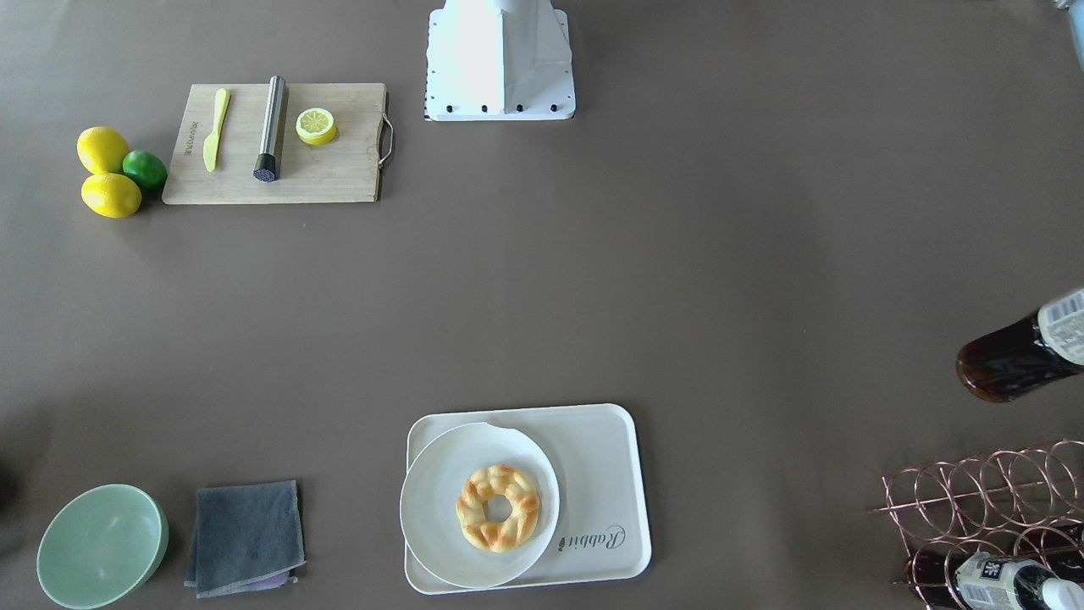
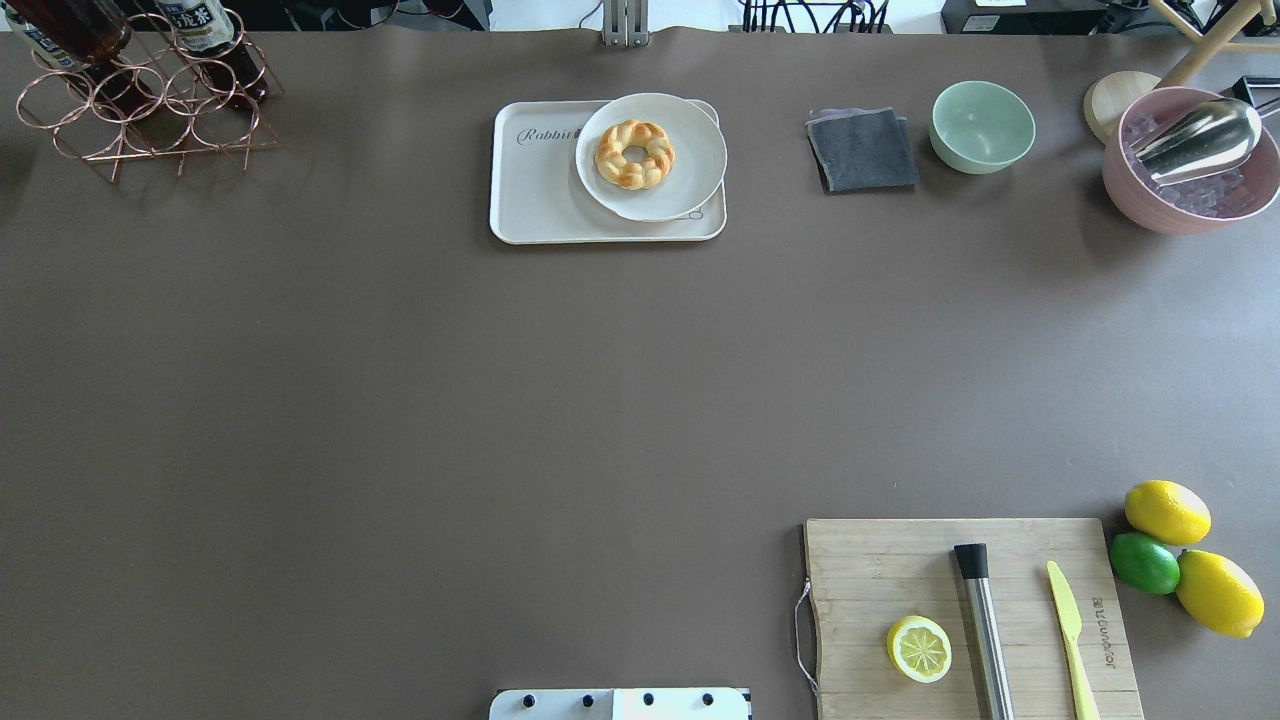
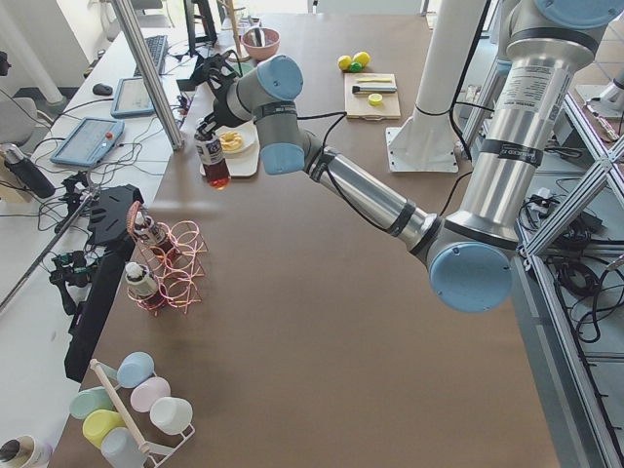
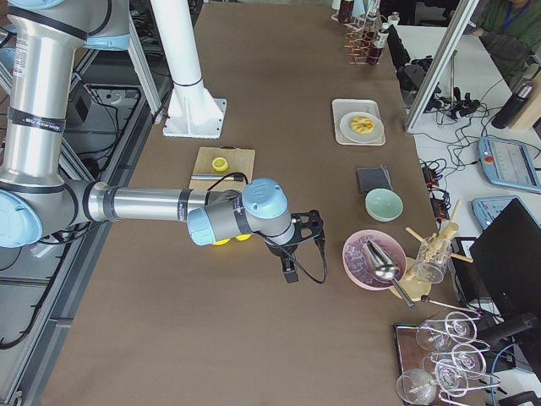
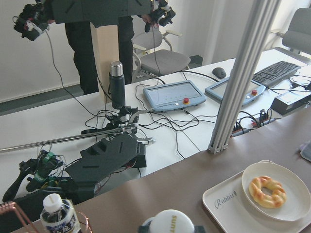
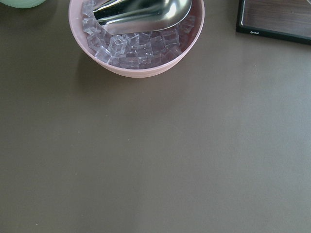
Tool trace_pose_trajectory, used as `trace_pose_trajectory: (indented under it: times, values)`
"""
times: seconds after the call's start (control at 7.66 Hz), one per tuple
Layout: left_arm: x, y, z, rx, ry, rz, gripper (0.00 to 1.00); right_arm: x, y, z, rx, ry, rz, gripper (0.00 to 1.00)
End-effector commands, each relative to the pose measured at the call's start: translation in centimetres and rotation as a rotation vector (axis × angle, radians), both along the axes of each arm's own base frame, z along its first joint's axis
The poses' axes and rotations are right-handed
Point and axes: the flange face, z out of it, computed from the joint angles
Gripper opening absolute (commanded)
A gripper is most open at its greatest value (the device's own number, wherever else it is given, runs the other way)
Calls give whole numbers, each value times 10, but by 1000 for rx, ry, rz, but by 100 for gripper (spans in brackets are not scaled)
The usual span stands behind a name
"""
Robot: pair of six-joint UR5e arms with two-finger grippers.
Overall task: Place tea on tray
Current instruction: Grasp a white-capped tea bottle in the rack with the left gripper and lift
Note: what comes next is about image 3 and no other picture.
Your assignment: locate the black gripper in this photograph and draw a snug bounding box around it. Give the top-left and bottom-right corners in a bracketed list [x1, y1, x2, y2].
[190, 54, 239, 138]

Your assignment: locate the tea bottle picked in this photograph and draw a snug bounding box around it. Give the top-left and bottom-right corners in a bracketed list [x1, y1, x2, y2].
[194, 135, 230, 190]

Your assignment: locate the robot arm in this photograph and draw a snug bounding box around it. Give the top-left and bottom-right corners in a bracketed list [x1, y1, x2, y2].
[198, 1, 623, 312]

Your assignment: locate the beige serving tray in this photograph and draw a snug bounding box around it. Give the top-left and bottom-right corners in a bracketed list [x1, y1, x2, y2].
[222, 138, 259, 177]

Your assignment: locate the tea bottle rear left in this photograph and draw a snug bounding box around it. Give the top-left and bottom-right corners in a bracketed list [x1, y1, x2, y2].
[134, 211, 167, 248]

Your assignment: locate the tea bottle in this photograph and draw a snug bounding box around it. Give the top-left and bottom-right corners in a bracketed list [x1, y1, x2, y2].
[125, 261, 162, 308]
[134, 211, 167, 248]

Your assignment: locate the tea bottle front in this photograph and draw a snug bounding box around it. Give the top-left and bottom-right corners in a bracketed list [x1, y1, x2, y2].
[125, 261, 162, 308]

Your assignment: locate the braided donut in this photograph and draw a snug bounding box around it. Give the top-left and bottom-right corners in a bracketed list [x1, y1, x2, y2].
[219, 131, 244, 152]

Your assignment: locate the white plate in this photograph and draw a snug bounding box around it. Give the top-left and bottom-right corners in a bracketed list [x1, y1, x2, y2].
[216, 122, 257, 157]

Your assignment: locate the wooden mug tree stand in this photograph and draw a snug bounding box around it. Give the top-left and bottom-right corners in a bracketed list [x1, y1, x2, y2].
[217, 0, 251, 61]

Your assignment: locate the teach pendant far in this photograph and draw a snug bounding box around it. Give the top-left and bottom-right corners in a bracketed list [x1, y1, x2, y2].
[110, 77, 155, 119]

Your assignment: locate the teach pendant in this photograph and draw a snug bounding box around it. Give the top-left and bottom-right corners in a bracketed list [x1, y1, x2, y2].
[50, 118, 125, 168]
[110, 77, 155, 119]

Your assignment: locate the black keyboard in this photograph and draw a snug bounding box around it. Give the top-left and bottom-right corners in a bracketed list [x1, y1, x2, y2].
[144, 35, 169, 76]

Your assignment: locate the pink bowl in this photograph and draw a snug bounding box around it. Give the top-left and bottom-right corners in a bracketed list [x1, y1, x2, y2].
[242, 27, 281, 61]

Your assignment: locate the teach pendant near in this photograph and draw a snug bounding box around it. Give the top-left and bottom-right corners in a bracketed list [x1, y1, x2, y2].
[50, 118, 125, 168]

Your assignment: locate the computer mouse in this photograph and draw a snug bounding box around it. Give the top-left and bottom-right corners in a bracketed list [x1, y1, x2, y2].
[92, 83, 113, 97]

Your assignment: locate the yellow lemon lower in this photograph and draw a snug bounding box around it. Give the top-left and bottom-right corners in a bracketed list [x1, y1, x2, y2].
[337, 55, 353, 71]

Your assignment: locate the yellow lemon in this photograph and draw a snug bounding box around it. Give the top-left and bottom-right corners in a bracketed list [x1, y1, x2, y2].
[353, 51, 371, 67]
[337, 55, 353, 71]

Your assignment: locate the steel muddler tool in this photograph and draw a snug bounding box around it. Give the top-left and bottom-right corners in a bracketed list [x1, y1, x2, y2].
[351, 83, 397, 95]

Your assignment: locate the yellow plastic knife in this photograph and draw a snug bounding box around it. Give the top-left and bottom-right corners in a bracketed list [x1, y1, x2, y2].
[356, 76, 392, 83]

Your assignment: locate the bamboo cutting board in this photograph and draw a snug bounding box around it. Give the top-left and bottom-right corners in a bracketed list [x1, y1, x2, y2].
[343, 72, 401, 120]

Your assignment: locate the half lemon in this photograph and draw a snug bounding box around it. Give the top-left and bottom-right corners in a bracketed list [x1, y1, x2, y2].
[367, 93, 383, 106]

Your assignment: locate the yellow lemon upper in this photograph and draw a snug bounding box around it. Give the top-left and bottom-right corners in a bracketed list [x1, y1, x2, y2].
[353, 51, 371, 67]

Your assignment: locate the black water bottle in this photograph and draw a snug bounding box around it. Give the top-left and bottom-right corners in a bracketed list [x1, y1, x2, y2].
[1, 143, 56, 199]

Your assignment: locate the pink cup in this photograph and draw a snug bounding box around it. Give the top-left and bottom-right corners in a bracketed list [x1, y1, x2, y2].
[130, 376, 171, 413]

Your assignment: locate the white cup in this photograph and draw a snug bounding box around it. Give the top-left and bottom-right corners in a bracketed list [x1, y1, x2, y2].
[149, 397, 193, 435]

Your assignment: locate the green cup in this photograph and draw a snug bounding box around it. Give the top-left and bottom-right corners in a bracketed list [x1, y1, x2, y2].
[69, 386, 114, 420]

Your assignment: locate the yellow cup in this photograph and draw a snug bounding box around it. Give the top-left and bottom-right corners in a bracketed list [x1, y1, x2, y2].
[82, 409, 126, 449]

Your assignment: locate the grey blue cup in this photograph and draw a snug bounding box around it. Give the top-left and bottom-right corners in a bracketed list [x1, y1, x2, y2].
[100, 427, 147, 468]

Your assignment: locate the aluminium frame post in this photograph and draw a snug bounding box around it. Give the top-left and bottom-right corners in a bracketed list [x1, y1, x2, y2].
[111, 0, 184, 151]

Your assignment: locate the copper wire bottle rack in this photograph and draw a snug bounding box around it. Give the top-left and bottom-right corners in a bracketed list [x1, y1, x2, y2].
[123, 202, 208, 315]

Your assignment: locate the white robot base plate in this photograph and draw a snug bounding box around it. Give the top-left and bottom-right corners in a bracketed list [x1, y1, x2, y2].
[384, 127, 458, 174]

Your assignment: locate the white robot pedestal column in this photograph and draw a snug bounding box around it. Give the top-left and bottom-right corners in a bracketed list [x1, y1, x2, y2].
[400, 0, 489, 143]

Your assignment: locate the white wire cup rack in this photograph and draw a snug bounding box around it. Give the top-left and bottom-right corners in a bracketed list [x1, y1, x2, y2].
[89, 358, 198, 467]

